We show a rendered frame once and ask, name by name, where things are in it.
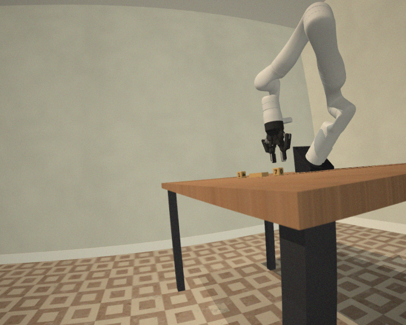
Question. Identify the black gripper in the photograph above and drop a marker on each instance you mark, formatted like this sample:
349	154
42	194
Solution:
275	134

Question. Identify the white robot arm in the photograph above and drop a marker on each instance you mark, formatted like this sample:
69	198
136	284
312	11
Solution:
318	26

